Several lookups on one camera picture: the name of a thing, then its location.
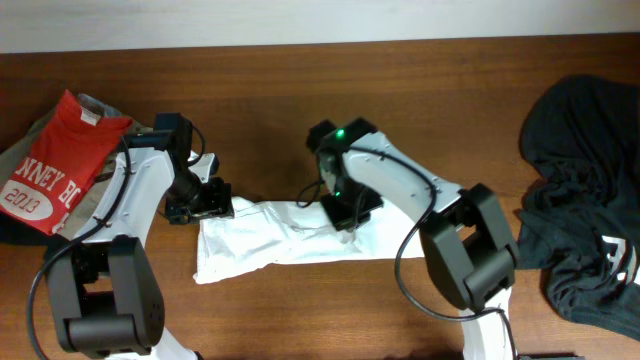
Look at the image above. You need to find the red printed t-shirt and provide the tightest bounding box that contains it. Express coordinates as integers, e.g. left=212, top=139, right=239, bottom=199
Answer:
left=1, top=91, right=133, bottom=235

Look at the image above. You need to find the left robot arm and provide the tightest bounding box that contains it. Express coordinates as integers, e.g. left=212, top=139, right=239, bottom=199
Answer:
left=36, top=130, right=234, bottom=359

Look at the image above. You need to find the dark green black garment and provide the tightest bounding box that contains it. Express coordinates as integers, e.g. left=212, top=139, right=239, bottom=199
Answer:
left=517, top=75, right=639, bottom=340

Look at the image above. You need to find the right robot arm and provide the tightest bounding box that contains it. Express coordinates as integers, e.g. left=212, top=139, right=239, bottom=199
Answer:
left=306, top=118, right=519, bottom=359

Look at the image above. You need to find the folded black garment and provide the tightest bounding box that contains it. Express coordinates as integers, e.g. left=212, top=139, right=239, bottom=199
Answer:
left=0, top=213, right=67, bottom=246

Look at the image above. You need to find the white robot print t-shirt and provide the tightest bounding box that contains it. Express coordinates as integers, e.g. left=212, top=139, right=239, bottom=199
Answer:
left=194, top=196, right=413, bottom=285

